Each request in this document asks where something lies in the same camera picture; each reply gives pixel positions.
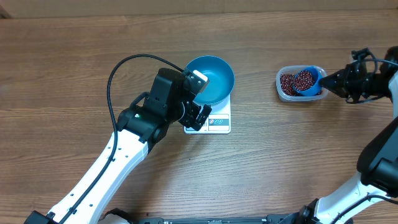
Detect clear plastic bean container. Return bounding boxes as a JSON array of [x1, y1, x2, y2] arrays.
[[275, 65, 328, 102]]

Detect red adzuki beans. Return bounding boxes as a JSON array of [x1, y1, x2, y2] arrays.
[[280, 70, 315, 96]]

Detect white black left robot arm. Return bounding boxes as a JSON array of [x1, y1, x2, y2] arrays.
[[24, 68, 211, 224]]

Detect white digital kitchen scale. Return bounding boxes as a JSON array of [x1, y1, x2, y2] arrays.
[[183, 96, 231, 134]]

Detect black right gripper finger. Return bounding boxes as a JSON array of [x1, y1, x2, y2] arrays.
[[319, 70, 344, 86], [323, 84, 345, 97]]

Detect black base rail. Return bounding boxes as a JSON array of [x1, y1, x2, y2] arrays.
[[102, 211, 312, 224]]

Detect blue plastic measuring scoop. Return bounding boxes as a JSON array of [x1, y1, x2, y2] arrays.
[[292, 66, 322, 96]]

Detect blue metal bowl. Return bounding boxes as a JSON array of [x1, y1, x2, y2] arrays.
[[186, 55, 235, 105]]

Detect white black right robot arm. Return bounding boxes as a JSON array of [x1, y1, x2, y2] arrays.
[[281, 47, 397, 223]]

